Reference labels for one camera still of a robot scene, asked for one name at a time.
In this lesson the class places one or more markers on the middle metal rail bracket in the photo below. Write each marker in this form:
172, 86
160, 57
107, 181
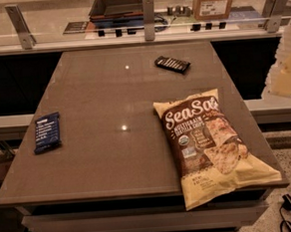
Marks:
148, 20

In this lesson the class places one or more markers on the metal rail bracket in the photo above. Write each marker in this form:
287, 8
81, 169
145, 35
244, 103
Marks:
148, 20
272, 12
17, 19

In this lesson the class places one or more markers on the blue blueberry rxbar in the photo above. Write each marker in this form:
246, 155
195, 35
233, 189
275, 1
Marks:
47, 133

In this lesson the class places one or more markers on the yellow brown tortilla chips bag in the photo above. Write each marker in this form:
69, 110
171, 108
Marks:
210, 156

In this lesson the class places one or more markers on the left metal rail bracket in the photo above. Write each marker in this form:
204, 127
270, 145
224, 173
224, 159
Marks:
17, 19

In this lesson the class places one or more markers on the cardboard box with label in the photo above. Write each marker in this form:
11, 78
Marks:
211, 9

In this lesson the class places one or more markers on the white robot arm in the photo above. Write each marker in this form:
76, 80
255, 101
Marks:
278, 81

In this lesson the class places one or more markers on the black chocolate rxbar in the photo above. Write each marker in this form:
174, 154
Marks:
172, 64

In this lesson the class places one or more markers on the dark open tray box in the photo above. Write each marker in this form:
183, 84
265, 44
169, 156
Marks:
110, 9

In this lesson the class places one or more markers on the right metal rail bracket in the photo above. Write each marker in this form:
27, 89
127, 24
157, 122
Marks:
272, 12

